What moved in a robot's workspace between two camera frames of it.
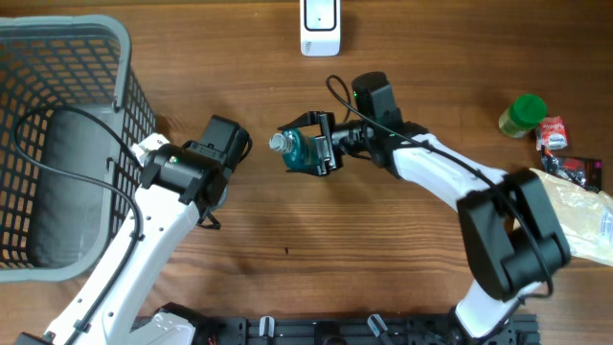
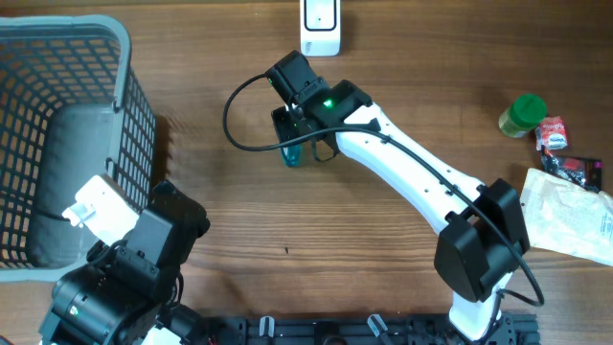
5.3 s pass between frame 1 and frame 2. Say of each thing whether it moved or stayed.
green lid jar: stayed
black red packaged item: stayed
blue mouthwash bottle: moved
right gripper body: moved
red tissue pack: stayed
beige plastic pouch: stayed
